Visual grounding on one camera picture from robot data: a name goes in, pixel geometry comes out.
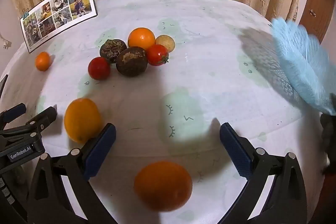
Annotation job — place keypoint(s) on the small orange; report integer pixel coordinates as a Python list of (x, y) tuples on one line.
[(42, 61)]

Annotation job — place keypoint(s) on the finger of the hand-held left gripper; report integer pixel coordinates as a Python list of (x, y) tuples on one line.
[(46, 116), (13, 112)]

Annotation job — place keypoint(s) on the round brown fruit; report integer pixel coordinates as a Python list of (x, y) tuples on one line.
[(166, 43)]

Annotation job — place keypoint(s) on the white power plug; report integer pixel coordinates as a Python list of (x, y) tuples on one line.
[(5, 43)]

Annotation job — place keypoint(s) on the photo collage poster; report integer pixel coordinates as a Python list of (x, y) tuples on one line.
[(60, 11)]

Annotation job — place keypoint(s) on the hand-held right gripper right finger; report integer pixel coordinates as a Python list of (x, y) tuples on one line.
[(235, 151)]

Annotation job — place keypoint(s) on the blue lattice fruit basket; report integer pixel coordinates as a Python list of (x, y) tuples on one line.
[(302, 61)]

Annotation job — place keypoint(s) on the metal door knob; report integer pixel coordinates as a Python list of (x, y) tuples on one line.
[(312, 12)]

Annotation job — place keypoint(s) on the red tomato with stem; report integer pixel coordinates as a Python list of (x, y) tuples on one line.
[(157, 55)]

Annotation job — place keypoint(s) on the dark object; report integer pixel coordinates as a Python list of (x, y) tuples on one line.
[(328, 134)]

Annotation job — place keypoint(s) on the teal binder clip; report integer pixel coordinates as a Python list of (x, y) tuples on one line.
[(25, 13)]

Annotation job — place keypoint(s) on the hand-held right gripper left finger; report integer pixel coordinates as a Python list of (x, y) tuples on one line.
[(101, 151)]

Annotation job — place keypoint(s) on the dark passion fruit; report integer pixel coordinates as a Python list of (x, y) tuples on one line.
[(113, 50), (132, 61)]

